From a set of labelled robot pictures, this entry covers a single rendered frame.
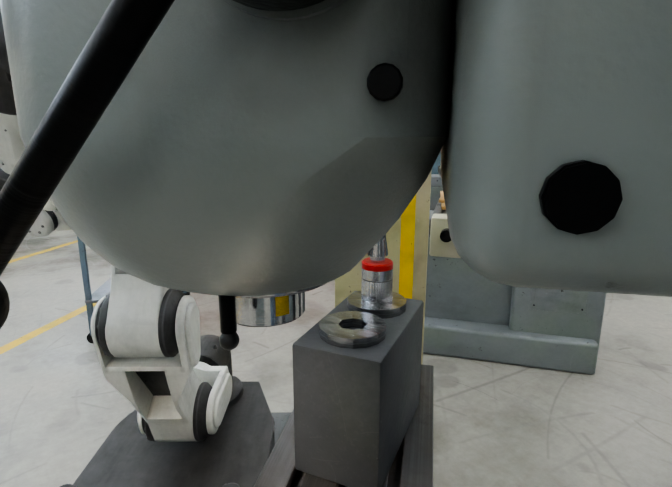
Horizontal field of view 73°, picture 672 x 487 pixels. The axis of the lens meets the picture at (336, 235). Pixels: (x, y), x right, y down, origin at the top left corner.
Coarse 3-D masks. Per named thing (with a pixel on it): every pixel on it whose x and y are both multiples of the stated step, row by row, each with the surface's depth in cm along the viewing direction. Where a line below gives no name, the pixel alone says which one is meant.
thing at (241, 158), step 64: (0, 0) 17; (64, 0) 15; (192, 0) 14; (384, 0) 13; (448, 0) 15; (64, 64) 16; (192, 64) 15; (256, 64) 14; (320, 64) 14; (384, 64) 13; (448, 64) 15; (128, 128) 16; (192, 128) 15; (256, 128) 15; (320, 128) 14; (384, 128) 14; (64, 192) 18; (128, 192) 17; (192, 192) 17; (256, 192) 16; (320, 192) 16; (384, 192) 17; (128, 256) 20; (192, 256) 19; (256, 256) 18; (320, 256) 19
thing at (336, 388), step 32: (320, 320) 64; (352, 320) 62; (384, 320) 64; (416, 320) 68; (320, 352) 56; (352, 352) 55; (384, 352) 55; (416, 352) 70; (320, 384) 57; (352, 384) 55; (384, 384) 55; (416, 384) 72; (320, 416) 58; (352, 416) 56; (384, 416) 56; (320, 448) 59; (352, 448) 57; (384, 448) 57; (352, 480) 58; (384, 480) 59
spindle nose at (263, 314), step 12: (240, 300) 25; (252, 300) 25; (264, 300) 25; (300, 300) 26; (240, 312) 25; (252, 312) 25; (264, 312) 25; (300, 312) 26; (240, 324) 25; (252, 324) 25; (264, 324) 25; (276, 324) 25
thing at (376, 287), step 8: (368, 272) 66; (376, 272) 65; (384, 272) 66; (392, 272) 67; (368, 280) 66; (376, 280) 66; (384, 280) 66; (392, 280) 67; (368, 288) 66; (376, 288) 66; (384, 288) 66; (392, 288) 68; (368, 296) 67; (376, 296) 66; (384, 296) 66; (376, 304) 66
